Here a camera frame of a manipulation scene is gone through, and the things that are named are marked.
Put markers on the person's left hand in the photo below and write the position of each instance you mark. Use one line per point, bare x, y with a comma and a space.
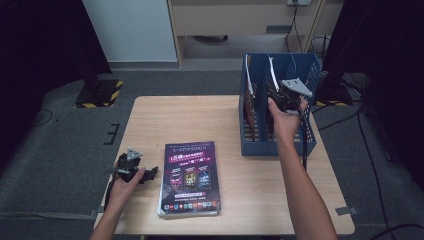
121, 193

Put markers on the black floor tape mark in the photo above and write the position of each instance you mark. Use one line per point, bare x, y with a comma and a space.
115, 133

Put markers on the dark red cover magazine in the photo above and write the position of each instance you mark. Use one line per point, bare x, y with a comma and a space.
250, 106

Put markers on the person's right hand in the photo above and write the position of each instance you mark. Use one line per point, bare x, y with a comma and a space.
286, 125

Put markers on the black curtain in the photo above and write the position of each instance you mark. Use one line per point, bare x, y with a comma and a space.
393, 50
40, 50

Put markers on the grey tape piece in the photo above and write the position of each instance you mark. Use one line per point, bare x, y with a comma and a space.
346, 211
103, 210

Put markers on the white plug on right gripper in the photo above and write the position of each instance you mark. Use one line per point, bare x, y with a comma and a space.
292, 112

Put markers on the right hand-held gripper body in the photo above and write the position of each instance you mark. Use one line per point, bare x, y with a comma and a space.
290, 98

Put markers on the white wall socket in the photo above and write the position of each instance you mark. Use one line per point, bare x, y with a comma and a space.
298, 2

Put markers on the blue plastic file rack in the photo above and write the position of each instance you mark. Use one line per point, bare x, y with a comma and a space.
260, 148

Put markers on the beige wooden desk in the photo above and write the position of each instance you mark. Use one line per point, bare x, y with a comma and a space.
233, 20

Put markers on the white cabinet panel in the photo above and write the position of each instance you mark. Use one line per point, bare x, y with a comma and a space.
133, 30

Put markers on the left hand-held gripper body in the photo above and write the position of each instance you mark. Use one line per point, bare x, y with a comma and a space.
128, 163

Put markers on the black stand with striped base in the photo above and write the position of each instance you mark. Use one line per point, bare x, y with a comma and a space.
335, 93
100, 93

